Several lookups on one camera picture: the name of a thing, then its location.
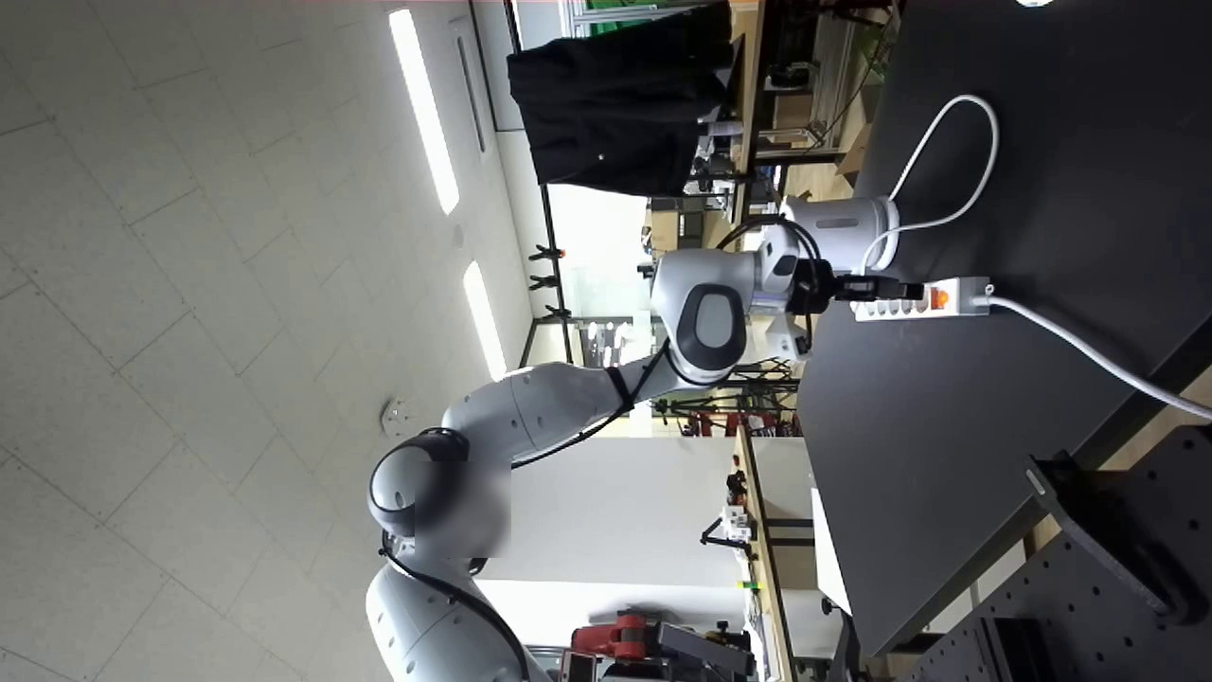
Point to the black hanging jacket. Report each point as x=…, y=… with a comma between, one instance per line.
x=618, y=109

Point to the red and black machine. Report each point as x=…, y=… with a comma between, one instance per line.
x=654, y=649

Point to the white electric kettle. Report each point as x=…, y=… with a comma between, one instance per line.
x=854, y=237

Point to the wooden shelf unit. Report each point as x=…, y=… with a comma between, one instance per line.
x=802, y=98

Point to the black perforated metal mount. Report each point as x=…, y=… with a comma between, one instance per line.
x=1116, y=597

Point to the white extension power strip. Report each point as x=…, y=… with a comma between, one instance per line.
x=950, y=298

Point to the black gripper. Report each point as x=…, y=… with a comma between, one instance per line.
x=814, y=286

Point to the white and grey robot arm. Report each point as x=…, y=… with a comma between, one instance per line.
x=436, y=496

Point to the black coat rack stand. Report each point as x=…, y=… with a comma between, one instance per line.
x=580, y=264

